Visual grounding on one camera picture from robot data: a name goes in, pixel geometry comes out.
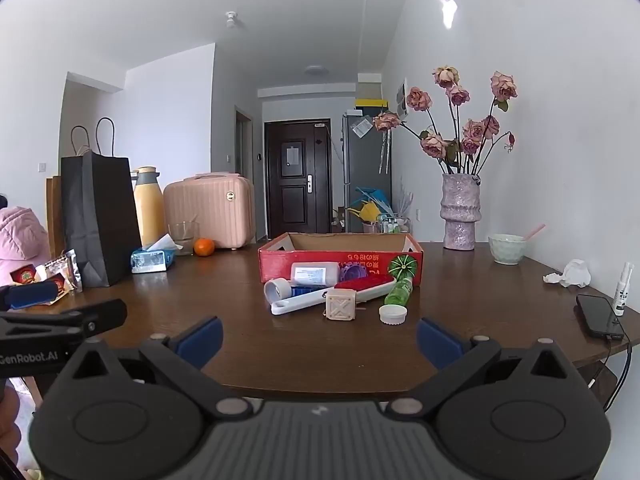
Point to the grey refrigerator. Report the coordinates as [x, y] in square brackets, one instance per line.
[365, 165]

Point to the pink suitcase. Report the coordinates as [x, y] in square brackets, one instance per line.
[210, 210]

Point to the dried pink roses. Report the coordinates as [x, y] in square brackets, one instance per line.
[472, 130]

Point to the clear folded umbrella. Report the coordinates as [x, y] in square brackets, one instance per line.
[386, 152]

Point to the small white round jar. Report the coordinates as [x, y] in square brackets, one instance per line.
[277, 290]

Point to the pale green bowl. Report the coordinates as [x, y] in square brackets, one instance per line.
[507, 250]

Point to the clear drinking glass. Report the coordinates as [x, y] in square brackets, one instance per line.
[183, 240]

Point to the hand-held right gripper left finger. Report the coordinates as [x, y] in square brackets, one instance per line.
[202, 341]

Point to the round ceiling lamp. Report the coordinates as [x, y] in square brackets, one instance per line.
[317, 69]

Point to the beige lattice cube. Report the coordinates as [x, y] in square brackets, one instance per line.
[341, 307]

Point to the yellow box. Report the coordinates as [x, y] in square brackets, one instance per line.
[371, 105]

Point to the white spray bottle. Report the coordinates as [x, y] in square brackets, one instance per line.
[622, 295]

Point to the blue tissue pack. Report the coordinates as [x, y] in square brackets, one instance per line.
[152, 260]

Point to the yellow thermos jug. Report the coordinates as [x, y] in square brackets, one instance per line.
[149, 210]

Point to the orange fruit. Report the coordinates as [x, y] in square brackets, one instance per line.
[204, 247]

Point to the purple flower-shaped toy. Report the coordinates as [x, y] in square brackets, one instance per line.
[353, 273]

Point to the pink spoon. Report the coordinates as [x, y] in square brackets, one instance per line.
[535, 231]

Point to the blue and yellow pile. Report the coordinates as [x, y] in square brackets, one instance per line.
[370, 207]

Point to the white round lid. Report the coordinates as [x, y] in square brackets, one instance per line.
[393, 314]

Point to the red snack packet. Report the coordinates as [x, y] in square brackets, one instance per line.
[57, 285]
[24, 276]

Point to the red cardboard box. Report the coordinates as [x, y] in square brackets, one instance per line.
[310, 252]

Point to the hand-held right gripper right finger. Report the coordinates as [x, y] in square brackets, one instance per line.
[437, 341]

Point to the black paper bag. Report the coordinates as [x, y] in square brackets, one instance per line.
[100, 220]

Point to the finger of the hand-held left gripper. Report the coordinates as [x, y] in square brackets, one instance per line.
[30, 294]
[75, 320]

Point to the dark wooden entrance door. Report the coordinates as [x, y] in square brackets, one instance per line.
[297, 200]

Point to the ceiling sprinkler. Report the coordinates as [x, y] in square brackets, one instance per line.
[231, 17]

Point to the crumpled white tissue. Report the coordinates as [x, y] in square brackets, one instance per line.
[572, 272]

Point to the grey interior door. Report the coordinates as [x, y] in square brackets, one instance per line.
[245, 170]

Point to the purple ceramic vase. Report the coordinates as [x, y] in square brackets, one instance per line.
[460, 210]

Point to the black smartphone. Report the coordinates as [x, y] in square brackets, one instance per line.
[597, 315]

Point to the green plastic bottle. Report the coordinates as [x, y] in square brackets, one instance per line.
[400, 292]

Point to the paper sheet on refrigerator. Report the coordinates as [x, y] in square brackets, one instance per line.
[362, 128]

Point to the white pill bottle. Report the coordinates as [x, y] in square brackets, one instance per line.
[315, 274]

